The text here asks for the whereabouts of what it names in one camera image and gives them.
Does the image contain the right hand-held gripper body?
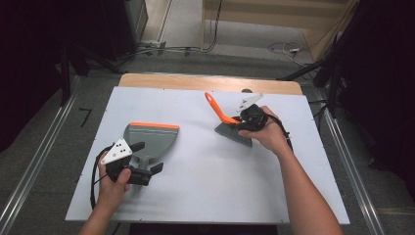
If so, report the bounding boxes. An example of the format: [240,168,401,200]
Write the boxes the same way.
[235,93,269,132]

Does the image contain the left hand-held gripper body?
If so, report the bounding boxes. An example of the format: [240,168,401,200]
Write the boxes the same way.
[101,138,152,187]

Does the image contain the grey dustpan with orange edge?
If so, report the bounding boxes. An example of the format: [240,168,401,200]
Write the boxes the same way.
[122,121,180,194]

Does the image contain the orange brush with grey bristles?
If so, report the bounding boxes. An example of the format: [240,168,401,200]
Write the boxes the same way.
[204,91,254,148]

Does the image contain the person's right hand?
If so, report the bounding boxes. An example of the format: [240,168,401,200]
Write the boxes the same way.
[238,105,292,157]

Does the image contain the person's left hand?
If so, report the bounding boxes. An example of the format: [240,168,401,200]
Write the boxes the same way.
[97,162,132,210]

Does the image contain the white table sheet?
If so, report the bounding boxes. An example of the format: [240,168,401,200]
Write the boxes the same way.
[65,86,350,225]

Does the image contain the wooden table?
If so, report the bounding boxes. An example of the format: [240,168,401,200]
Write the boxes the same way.
[117,72,303,96]

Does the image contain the black metal stand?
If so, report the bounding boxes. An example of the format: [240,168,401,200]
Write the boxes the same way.
[58,40,126,107]
[276,30,342,119]

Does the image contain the grey floor power strip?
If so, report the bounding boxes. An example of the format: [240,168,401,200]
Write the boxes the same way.
[139,40,168,56]

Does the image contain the dark cabinet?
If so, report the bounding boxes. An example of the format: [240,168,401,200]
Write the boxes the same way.
[99,0,150,62]

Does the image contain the black curtain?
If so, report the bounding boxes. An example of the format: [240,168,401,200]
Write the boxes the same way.
[326,0,415,190]
[0,0,68,153]

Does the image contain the right hand-held gripper black cable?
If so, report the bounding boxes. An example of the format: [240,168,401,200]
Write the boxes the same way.
[266,113,294,154]

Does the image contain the hand-held gripper black cable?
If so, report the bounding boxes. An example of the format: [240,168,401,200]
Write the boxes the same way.
[89,146,114,211]
[266,113,294,154]

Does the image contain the left hand-held gripper black cable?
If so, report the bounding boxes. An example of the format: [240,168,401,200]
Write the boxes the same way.
[89,146,114,211]

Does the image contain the white floor cable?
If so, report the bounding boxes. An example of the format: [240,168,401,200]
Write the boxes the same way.
[267,40,309,68]

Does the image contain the metal floor rail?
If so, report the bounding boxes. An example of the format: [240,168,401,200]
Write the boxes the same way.
[0,75,83,235]
[302,82,388,235]

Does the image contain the black power cable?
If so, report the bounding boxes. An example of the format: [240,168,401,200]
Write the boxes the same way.
[202,0,223,53]

